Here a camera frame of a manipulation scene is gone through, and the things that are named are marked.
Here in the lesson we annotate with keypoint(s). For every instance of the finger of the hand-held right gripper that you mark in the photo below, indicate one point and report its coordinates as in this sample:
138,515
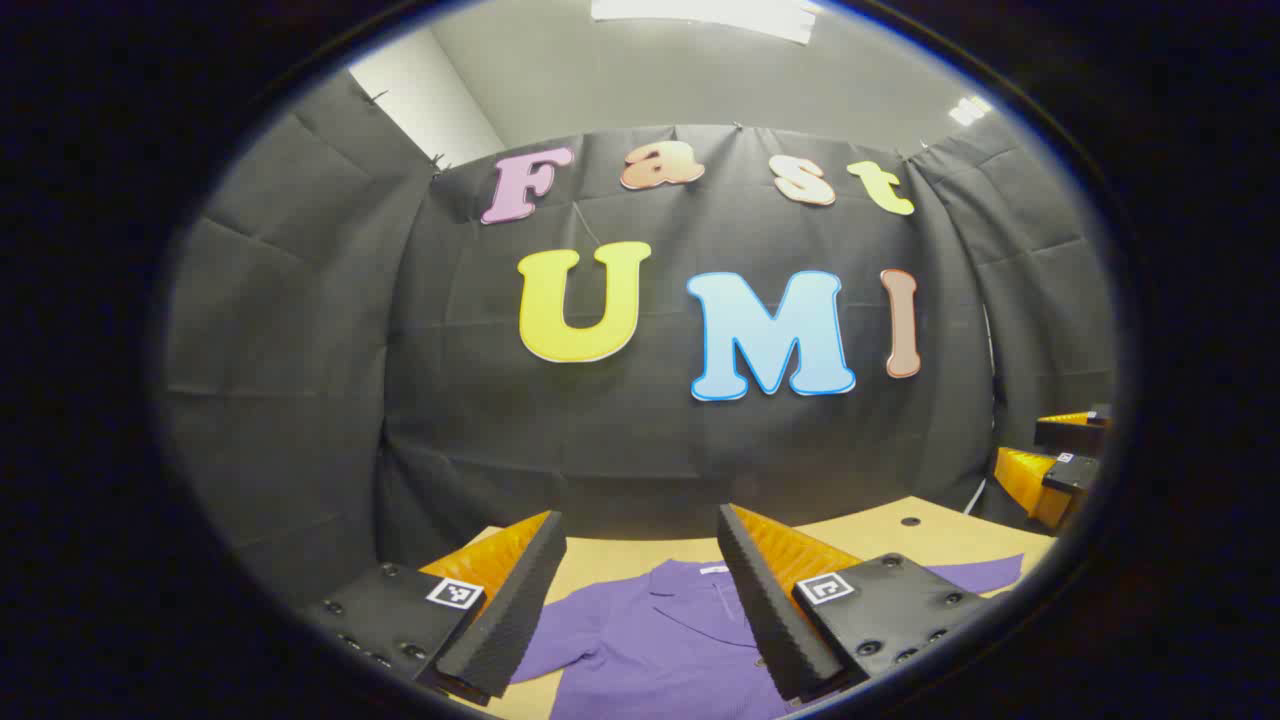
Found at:
1045,485
1068,433

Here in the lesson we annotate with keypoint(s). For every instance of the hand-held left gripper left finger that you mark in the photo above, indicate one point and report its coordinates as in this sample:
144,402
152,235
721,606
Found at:
505,620

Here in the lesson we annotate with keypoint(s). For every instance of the black backdrop cloth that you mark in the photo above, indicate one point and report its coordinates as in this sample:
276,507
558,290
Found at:
640,440

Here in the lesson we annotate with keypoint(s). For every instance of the purple button-up shirt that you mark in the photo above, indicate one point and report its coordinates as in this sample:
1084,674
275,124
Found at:
660,640

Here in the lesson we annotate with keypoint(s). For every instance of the large ceiling light panel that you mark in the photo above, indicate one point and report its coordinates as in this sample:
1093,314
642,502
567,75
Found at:
705,15

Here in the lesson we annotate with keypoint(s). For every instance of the small ceiling light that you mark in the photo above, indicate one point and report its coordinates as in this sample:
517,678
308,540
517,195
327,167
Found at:
968,110

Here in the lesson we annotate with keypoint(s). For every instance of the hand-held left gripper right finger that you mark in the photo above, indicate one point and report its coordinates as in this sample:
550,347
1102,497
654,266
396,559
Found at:
770,610

